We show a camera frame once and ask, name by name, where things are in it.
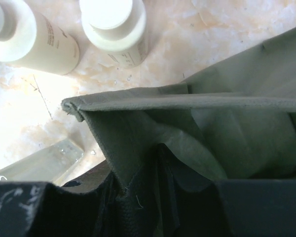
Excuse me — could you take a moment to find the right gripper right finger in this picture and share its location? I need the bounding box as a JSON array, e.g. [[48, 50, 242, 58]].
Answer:
[[215, 180, 296, 237]]

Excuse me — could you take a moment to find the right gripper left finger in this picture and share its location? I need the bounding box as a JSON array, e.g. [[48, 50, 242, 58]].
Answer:
[[0, 161, 120, 237]]

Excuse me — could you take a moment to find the olive green canvas bag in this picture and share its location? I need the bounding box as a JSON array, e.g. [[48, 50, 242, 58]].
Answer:
[[61, 27, 296, 237]]

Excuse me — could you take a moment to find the cream bottle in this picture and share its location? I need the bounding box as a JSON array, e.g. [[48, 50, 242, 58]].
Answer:
[[0, 0, 79, 75], [79, 0, 148, 68]]

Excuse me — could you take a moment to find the clear square bottle rear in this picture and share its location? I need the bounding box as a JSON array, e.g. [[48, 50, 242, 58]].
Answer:
[[0, 139, 84, 186]]

